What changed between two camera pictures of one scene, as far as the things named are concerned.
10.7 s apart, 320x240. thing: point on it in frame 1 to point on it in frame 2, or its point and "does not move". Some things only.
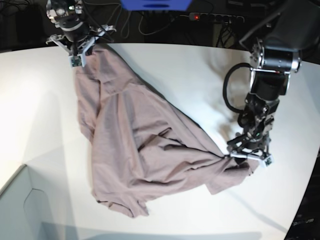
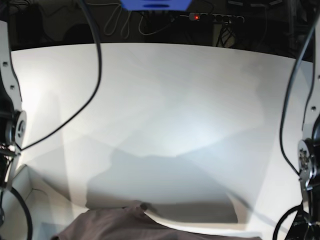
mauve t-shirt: (140, 152) to (130, 222)
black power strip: (215, 18) does not move
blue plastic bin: (141, 5) does not move
